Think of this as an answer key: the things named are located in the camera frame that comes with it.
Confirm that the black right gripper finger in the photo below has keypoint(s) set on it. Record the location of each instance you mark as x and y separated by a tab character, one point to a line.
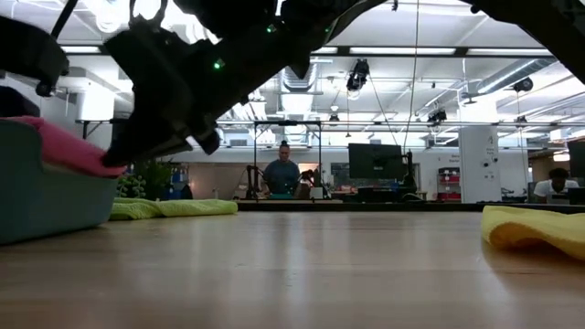
137	146
209	142

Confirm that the pink microfiber towel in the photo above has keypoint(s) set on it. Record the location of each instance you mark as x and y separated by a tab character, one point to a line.
68	151

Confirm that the yellow microfiber towel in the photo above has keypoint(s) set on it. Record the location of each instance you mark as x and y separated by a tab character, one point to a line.
535	228

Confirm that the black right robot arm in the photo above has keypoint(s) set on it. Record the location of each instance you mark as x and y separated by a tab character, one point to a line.
274	27

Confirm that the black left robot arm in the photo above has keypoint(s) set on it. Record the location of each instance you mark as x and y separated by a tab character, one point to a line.
27	50

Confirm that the lime green microfiber towel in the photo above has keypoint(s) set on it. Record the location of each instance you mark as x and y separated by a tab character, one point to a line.
173	208

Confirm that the green artificial plant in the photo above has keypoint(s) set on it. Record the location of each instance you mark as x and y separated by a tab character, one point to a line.
153	178

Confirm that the person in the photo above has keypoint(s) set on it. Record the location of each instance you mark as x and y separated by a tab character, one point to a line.
281	176
555	185

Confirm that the teal plastic bin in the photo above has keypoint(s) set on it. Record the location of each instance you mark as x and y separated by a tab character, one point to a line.
45	205

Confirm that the black monitor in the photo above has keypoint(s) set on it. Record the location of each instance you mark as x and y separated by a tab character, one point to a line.
375	161
577	160

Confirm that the black horizontal crossbar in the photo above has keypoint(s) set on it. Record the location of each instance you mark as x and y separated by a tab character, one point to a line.
411	50

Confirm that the shelf with red bins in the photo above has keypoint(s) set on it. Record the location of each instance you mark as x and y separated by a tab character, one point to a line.
449	183

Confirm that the white machine with knobs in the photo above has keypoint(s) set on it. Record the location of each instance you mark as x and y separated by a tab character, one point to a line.
477	155

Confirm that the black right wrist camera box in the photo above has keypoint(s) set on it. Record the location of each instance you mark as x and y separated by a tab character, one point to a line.
141	59

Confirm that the black metal table frame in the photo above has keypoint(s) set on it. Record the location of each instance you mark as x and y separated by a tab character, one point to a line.
411	206

